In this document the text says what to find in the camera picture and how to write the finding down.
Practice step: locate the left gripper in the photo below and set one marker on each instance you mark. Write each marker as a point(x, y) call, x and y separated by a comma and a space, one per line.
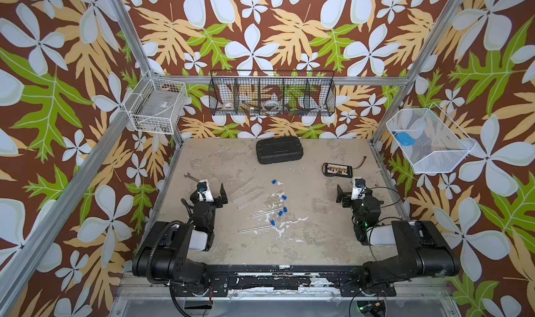
point(216, 202)

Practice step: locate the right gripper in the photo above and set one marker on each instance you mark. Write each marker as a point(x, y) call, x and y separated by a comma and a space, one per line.
point(340, 196)

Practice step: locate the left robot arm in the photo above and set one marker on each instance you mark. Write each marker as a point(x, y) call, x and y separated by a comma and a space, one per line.
point(163, 256)

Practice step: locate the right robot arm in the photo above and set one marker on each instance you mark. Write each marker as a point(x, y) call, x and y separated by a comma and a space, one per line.
point(421, 249)

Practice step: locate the small steel wrench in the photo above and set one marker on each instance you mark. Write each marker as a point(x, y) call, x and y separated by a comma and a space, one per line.
point(188, 175)

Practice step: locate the black plastic case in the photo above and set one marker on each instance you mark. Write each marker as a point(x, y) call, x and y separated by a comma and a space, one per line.
point(279, 149)

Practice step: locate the blue object in basket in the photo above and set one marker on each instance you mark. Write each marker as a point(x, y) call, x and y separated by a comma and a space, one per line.
point(404, 139)

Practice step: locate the white mesh basket right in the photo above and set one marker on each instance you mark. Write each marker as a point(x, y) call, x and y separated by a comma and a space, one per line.
point(441, 144)

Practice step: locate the battery charging board with wires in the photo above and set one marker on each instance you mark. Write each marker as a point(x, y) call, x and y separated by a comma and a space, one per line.
point(340, 170)

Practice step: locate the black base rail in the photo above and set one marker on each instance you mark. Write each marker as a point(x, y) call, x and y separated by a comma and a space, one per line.
point(221, 280)

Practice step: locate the black wire basket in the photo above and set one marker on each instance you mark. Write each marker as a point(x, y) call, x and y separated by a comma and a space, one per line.
point(272, 92)

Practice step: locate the white wire basket left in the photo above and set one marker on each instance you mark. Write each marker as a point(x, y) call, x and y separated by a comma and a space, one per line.
point(156, 104)

